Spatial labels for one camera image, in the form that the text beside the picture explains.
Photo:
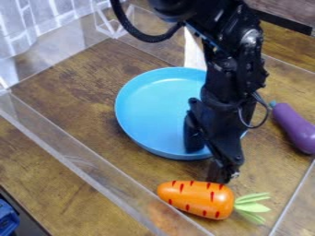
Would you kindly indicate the clear acrylic enclosure wall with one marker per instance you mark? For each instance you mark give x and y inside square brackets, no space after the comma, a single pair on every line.
[81,176]

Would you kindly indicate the orange toy carrot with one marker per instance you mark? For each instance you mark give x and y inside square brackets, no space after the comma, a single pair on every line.
[211,200]

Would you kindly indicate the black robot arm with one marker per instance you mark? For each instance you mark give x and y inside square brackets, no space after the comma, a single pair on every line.
[229,27]

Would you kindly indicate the blue round plate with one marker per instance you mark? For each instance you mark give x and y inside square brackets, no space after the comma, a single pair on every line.
[151,107]

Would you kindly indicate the blue object at corner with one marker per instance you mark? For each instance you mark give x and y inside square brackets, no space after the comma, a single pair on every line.
[10,220]

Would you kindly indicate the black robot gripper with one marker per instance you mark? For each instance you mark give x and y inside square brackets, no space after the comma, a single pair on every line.
[215,125]

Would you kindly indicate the purple toy eggplant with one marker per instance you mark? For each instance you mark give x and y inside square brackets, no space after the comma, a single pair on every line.
[298,128]

